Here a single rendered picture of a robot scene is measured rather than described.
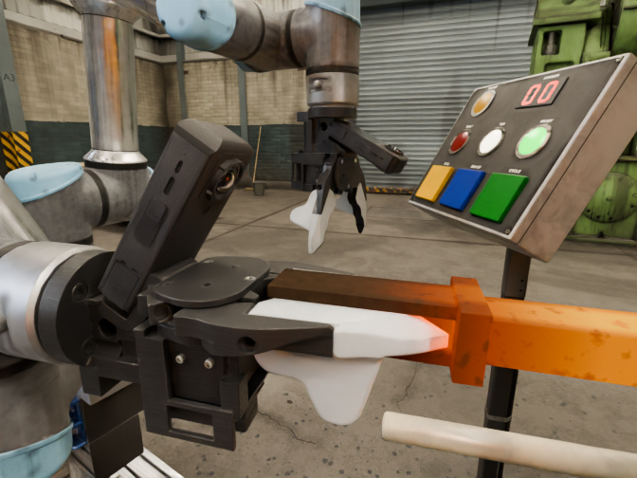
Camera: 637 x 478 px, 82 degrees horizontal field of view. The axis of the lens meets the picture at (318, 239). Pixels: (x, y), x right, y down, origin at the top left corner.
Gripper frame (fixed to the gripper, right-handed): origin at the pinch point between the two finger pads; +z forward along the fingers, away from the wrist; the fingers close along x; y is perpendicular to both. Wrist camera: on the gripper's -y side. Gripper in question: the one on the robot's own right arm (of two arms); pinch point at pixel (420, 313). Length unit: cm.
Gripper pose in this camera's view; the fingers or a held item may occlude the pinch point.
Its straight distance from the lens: 19.3
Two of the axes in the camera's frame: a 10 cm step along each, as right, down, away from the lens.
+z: 9.7, 0.7, -2.4
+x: -2.5, 2.4, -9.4
